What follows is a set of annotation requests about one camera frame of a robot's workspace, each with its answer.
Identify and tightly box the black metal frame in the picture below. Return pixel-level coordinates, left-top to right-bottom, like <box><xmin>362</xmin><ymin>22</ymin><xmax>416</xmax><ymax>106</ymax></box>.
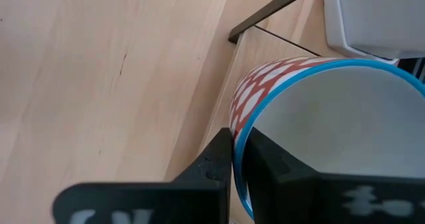
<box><xmin>228</xmin><ymin>0</ymin><xmax>322</xmax><ymax>57</ymax></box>

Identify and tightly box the white stepped plant pot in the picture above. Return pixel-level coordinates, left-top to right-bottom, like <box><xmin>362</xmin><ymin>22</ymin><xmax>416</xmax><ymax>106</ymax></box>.
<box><xmin>322</xmin><ymin>0</ymin><xmax>425</xmax><ymax>60</ymax></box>

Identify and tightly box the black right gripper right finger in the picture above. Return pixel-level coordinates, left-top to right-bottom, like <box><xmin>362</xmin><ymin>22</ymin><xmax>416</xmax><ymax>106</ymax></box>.
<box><xmin>246</xmin><ymin>126</ymin><xmax>425</xmax><ymax>224</ymax></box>

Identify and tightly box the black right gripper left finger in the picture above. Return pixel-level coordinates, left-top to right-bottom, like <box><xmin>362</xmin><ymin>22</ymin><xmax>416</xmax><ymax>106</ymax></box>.
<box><xmin>52</xmin><ymin>127</ymin><xmax>232</xmax><ymax>224</ymax></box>

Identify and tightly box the orange floral patterned mug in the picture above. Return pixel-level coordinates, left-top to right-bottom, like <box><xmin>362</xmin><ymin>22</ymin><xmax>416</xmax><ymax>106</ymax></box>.
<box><xmin>228</xmin><ymin>56</ymin><xmax>425</xmax><ymax>220</ymax></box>

